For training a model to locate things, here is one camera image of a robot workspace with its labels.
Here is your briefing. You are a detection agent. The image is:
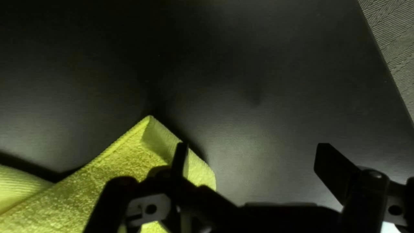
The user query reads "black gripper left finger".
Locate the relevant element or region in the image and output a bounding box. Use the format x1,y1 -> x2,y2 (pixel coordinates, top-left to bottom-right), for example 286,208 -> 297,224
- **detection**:
85,142 -> 237,233

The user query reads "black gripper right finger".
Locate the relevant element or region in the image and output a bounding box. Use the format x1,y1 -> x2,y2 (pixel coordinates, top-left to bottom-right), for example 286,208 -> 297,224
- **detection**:
314,142 -> 414,233

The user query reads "yellow towel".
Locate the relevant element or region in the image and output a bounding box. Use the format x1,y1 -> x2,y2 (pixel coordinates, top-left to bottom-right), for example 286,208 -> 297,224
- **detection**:
0,114 -> 218,233

